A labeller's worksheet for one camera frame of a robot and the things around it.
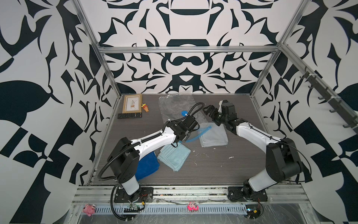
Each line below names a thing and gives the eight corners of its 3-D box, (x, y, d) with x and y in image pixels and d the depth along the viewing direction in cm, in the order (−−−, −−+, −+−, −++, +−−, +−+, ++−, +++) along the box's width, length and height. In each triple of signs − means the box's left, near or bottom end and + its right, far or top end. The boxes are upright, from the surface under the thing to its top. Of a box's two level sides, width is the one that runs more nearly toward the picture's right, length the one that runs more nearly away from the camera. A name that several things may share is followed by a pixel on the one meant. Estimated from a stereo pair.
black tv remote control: (119, 122, 109) (116, 117, 105) (120, 117, 112) (117, 113, 107) (142, 120, 110) (140, 116, 106) (142, 116, 113) (141, 111, 108)
